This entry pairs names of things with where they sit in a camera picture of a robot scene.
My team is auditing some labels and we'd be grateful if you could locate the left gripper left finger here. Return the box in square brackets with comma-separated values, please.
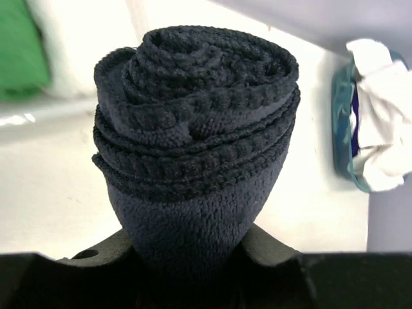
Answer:
[1, 230, 138, 308]

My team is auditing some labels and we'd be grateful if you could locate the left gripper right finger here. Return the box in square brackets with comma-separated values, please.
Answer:
[238, 225, 411, 308]

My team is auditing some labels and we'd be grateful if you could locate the dark blue towel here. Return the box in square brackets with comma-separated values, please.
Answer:
[93, 26, 300, 287]

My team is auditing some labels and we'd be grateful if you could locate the white towel pile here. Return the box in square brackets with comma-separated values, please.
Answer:
[346, 39, 411, 192]

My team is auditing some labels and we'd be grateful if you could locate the purple towel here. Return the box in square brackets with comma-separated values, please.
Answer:
[350, 90, 359, 157]

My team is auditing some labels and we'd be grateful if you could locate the teal plastic basin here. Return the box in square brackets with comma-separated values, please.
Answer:
[331, 51, 409, 194]

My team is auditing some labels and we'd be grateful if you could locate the green rolled towel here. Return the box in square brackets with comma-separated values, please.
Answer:
[1, 1, 51, 101]

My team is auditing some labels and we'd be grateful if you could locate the white plastic basket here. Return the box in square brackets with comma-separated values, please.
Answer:
[1, 1, 149, 136]

